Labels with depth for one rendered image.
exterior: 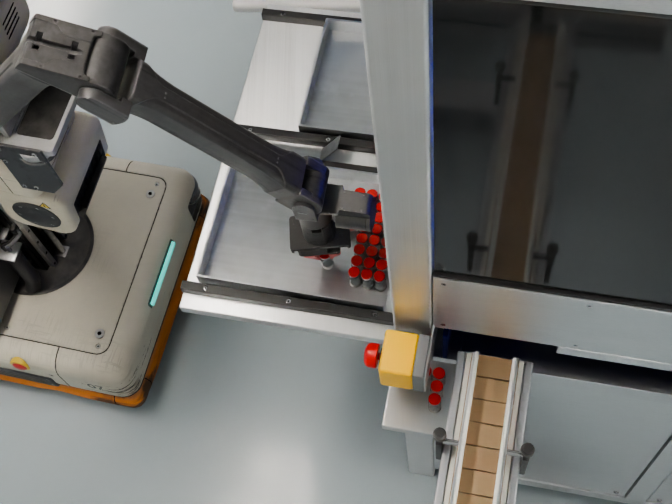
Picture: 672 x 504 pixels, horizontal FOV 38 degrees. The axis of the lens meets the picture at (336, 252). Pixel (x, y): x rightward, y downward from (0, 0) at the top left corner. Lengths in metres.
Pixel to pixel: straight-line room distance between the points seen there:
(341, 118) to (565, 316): 0.69
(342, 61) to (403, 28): 1.08
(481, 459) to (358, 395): 1.05
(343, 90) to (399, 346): 0.62
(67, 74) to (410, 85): 0.48
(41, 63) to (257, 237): 0.66
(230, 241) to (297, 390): 0.88
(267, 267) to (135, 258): 0.82
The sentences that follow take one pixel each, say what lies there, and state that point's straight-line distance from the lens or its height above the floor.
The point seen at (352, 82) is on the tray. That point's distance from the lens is 1.99.
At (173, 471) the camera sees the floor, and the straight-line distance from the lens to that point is 2.65.
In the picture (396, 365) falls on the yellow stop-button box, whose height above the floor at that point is 1.03.
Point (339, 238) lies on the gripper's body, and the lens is 1.66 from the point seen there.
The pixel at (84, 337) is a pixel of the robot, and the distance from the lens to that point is 2.52.
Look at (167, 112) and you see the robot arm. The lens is 1.36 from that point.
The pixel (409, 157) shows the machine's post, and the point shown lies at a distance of 1.13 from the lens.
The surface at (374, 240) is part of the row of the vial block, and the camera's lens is 1.75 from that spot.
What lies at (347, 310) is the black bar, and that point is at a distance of 1.73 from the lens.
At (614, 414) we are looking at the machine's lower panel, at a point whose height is 0.72.
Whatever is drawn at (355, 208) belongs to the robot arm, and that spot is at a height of 1.13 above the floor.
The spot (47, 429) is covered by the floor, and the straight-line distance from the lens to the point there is 2.78.
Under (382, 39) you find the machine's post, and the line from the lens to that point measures 0.96.
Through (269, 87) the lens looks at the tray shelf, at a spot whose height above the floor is 0.88.
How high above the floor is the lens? 2.49
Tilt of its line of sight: 63 degrees down
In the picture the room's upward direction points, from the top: 12 degrees counter-clockwise
